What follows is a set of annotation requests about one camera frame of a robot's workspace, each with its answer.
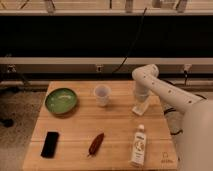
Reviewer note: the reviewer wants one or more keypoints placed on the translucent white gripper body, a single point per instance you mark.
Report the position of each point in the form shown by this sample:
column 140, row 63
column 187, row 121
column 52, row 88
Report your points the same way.
column 141, row 95

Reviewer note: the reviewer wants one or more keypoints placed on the white sponge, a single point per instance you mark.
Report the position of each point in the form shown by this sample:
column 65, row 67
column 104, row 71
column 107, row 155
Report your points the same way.
column 140, row 109

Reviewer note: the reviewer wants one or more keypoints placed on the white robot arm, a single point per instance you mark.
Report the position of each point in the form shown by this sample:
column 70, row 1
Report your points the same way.
column 196, row 142

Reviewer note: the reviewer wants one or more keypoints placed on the white ceramic cup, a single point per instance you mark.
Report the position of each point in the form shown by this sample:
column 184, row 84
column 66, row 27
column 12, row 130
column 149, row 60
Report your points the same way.
column 101, row 93

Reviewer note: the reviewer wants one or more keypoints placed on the white bottle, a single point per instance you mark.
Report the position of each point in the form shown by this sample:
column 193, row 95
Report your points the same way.
column 139, row 146

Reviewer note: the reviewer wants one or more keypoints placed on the wooden board table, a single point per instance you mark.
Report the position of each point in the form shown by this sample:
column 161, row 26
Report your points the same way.
column 116, row 121

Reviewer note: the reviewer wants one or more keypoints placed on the green bowl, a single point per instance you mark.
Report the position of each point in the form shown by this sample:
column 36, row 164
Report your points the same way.
column 61, row 101

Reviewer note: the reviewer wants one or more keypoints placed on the black phone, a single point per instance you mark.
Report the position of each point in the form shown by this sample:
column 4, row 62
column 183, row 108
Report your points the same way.
column 50, row 145

